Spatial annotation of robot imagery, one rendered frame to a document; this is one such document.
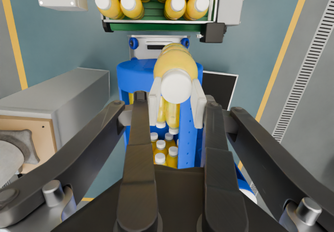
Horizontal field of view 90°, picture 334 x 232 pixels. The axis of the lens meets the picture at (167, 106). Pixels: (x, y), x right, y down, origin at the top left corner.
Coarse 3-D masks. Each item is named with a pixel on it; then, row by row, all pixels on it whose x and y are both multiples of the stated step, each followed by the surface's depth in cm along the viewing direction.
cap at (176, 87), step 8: (176, 72) 20; (168, 80) 20; (176, 80) 20; (184, 80) 20; (168, 88) 20; (176, 88) 20; (184, 88) 20; (168, 96) 21; (176, 96) 21; (184, 96) 21
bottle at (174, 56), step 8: (168, 48) 29; (176, 48) 28; (184, 48) 31; (160, 56) 26; (168, 56) 24; (176, 56) 23; (184, 56) 24; (160, 64) 23; (168, 64) 22; (176, 64) 22; (184, 64) 22; (192, 64) 24; (160, 72) 23; (168, 72) 21; (184, 72) 21; (192, 72) 23
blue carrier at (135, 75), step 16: (128, 64) 54; (144, 64) 54; (128, 80) 47; (144, 80) 44; (128, 96) 65; (128, 128) 68; (160, 128) 81; (192, 128) 55; (192, 144) 59; (192, 160) 63
